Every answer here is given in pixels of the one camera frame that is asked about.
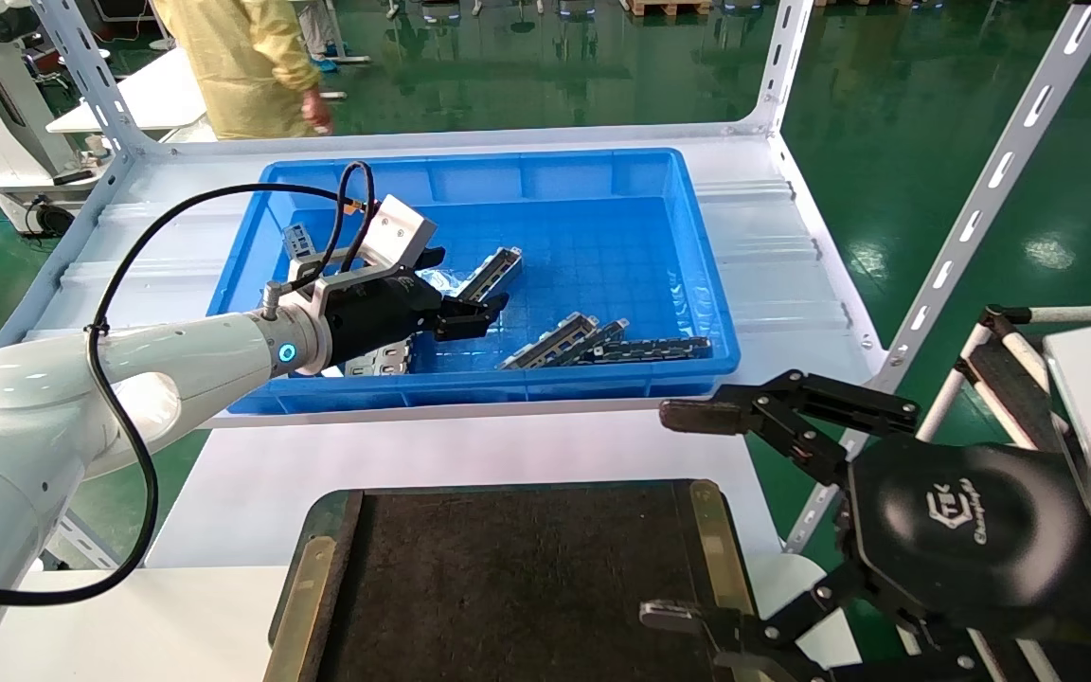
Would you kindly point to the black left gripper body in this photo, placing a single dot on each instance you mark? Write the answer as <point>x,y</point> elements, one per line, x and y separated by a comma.
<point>380,313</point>

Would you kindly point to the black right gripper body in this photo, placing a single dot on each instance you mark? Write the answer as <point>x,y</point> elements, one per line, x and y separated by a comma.
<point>972,540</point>

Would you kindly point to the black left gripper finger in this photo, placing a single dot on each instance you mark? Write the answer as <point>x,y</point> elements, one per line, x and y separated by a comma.
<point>465,320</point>
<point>432,260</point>

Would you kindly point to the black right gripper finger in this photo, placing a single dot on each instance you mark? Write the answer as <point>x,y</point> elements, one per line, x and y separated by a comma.
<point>711,414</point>
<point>744,655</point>

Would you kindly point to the silver long metal housing part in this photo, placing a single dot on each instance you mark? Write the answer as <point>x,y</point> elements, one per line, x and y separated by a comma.
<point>550,343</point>
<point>493,270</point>

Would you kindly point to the dark wheeled robot base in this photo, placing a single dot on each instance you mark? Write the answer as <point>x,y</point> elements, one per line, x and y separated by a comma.
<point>579,8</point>
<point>441,9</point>

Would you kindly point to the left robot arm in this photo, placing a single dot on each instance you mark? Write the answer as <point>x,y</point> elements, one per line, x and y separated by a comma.
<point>176,355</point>

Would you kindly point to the dark long metal part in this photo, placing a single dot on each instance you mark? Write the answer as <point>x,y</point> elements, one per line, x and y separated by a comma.
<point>602,336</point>
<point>659,349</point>

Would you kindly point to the dark perforated metal part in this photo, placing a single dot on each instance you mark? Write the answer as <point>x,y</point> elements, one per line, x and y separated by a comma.
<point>297,242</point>

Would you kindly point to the black container tray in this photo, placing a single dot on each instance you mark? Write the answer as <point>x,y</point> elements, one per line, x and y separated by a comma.
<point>527,568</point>

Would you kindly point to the bare hand of person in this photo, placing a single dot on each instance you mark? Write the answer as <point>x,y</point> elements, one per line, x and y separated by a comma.
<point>318,112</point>

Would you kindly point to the clear plastic film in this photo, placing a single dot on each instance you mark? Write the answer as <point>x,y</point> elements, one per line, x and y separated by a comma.
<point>437,279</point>

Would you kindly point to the blue plastic bin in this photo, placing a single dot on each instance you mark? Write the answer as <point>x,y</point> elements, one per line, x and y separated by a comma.
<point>583,237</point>

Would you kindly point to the white metal shelf rack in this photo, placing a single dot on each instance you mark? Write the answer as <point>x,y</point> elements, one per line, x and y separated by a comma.
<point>773,270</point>

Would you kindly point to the person with blue shoe covers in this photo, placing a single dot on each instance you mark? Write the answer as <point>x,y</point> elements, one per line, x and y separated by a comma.
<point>326,62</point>

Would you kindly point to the person in yellow gown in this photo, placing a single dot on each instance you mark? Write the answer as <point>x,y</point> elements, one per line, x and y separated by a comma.
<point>238,66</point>

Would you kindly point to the wooden pallet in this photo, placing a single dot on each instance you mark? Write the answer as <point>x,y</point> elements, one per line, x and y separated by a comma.
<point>669,8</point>

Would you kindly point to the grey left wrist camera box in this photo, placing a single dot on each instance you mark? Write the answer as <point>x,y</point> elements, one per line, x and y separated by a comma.
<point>399,232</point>

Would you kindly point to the silver camera mount bracket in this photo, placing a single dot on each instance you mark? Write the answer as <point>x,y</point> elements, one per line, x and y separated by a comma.
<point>342,281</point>

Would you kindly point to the white tube cart frame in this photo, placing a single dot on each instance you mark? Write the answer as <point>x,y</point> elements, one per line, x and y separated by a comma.
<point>1005,379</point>

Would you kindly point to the white desk frame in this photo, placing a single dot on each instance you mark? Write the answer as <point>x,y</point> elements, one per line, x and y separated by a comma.
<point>356,60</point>

